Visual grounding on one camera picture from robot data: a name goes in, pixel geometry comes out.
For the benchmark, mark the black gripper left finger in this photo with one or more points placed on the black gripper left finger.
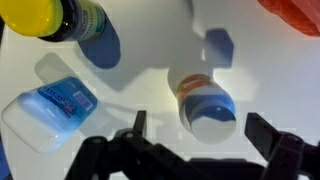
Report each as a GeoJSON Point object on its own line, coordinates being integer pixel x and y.
{"type": "Point", "coordinates": [110, 156]}

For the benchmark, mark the white bottle with orange label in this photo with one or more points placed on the white bottle with orange label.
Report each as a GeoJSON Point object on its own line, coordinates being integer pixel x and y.
{"type": "Point", "coordinates": [203, 103]}

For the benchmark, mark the orange plastic bag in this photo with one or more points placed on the orange plastic bag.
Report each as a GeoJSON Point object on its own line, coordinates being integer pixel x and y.
{"type": "Point", "coordinates": [296, 13]}

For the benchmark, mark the flat white bottle blue label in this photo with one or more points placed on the flat white bottle blue label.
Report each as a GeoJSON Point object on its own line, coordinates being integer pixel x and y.
{"type": "Point", "coordinates": [46, 116]}

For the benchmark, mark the dark bottle with yellow cap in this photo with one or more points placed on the dark bottle with yellow cap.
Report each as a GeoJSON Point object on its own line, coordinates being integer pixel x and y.
{"type": "Point", "coordinates": [36, 15]}

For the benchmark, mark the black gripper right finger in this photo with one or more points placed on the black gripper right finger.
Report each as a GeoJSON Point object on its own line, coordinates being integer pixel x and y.
{"type": "Point", "coordinates": [286, 156]}

